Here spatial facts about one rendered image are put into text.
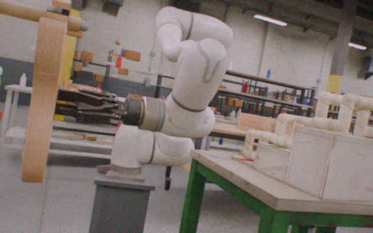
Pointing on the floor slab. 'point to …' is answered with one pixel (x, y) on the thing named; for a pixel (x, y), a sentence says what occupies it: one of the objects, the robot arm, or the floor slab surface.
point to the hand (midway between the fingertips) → (57, 100)
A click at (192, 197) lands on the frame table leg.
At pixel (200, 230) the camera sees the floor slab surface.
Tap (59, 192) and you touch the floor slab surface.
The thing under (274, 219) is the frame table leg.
